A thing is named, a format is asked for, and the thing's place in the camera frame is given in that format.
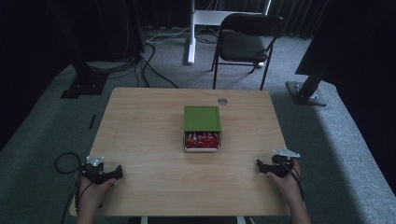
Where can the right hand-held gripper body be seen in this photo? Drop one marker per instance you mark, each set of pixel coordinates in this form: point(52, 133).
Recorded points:
point(281, 168)

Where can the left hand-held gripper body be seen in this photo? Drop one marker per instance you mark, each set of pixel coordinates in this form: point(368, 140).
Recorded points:
point(95, 174)

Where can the green drawer box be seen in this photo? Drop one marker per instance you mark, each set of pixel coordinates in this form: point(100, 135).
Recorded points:
point(202, 118)

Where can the person's left hand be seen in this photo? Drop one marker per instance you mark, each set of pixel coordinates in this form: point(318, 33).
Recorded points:
point(93, 191)

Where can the person's right hand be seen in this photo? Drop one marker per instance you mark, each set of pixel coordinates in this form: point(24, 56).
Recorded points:
point(288, 185)

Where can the white table leg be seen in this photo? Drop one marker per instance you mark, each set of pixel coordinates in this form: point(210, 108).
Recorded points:
point(241, 220)
point(144, 220)

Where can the black strip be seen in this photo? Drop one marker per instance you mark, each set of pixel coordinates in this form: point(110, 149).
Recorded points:
point(92, 122)

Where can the pile of red snack packets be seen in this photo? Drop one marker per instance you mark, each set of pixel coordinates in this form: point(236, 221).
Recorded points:
point(202, 141)

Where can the grey round table grommet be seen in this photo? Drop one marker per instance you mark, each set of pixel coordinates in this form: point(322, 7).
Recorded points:
point(222, 101)

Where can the black metal stand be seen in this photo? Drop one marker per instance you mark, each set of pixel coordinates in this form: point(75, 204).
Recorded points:
point(306, 91)
point(85, 81)

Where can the black folding chair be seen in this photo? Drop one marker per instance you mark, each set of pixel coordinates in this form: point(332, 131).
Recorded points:
point(243, 46)

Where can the dark curtain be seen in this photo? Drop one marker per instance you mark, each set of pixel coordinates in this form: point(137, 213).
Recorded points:
point(364, 62)

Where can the white desk frame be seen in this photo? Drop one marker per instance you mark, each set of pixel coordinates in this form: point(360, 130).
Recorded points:
point(192, 37)

